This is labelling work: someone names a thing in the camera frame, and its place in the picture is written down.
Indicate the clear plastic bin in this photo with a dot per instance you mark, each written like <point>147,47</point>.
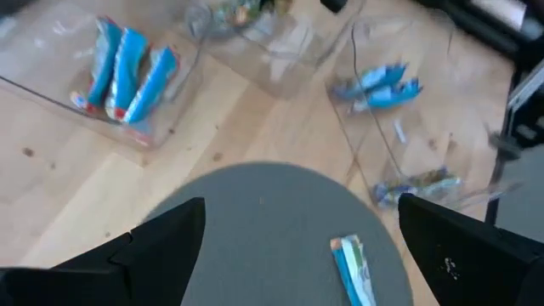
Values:
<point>446,127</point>
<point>38,64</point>
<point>289,64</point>

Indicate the blue white granola bar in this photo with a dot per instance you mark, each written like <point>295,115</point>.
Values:
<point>391,97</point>

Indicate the dark blue green granola bar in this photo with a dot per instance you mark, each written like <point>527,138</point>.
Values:
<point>416,186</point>

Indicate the round grey woven placemat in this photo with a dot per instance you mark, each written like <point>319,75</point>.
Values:
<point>272,221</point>

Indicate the white green granola bar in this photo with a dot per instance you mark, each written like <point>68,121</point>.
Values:
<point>355,272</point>

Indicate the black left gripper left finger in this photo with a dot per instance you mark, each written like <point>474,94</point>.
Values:
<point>161,263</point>

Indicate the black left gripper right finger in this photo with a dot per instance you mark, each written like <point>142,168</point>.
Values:
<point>472,268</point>

